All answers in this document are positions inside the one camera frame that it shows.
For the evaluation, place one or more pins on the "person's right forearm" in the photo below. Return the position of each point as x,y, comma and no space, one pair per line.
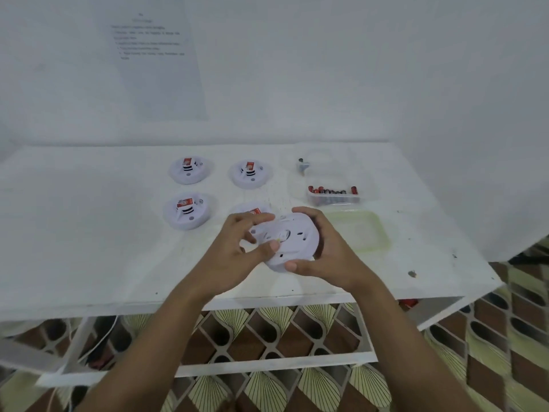
407,351

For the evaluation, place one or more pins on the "person's left thumb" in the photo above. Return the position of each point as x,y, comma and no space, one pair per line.
262,252

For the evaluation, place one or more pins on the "person's left forearm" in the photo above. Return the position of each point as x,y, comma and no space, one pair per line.
150,347

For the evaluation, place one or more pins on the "pale green plastic tray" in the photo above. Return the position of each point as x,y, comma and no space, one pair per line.
364,233

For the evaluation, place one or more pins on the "pile of loose batteries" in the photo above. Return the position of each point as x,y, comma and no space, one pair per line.
332,191

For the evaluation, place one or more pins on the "small grey metal part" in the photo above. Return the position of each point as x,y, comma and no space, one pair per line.
302,163

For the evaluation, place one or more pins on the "person's right thumb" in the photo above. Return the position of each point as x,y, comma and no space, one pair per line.
306,267

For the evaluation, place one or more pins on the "clear plastic battery container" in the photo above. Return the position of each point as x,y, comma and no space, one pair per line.
333,200

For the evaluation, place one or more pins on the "printed paper sheet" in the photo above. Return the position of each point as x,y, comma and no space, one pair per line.
158,68

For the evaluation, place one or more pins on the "small red object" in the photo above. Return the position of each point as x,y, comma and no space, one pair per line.
407,302

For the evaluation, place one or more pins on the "person's left hand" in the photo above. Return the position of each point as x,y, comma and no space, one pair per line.
223,261

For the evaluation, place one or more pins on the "white table frame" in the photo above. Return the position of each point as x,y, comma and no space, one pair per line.
274,369

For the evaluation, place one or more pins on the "person's right hand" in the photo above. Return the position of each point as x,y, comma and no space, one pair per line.
339,261

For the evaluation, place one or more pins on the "clear plastic empty container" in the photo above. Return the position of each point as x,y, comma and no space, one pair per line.
326,160

